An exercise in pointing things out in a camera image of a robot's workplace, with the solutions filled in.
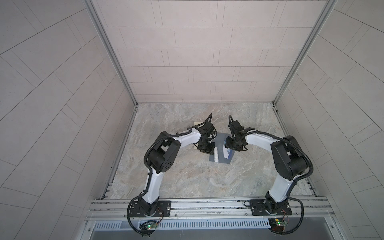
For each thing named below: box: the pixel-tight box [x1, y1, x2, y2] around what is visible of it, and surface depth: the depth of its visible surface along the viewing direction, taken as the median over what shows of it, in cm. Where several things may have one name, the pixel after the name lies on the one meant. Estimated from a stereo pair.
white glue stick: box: [214, 146, 219, 163], surface depth 90 cm
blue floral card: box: [223, 142, 235, 160], surface depth 91 cm
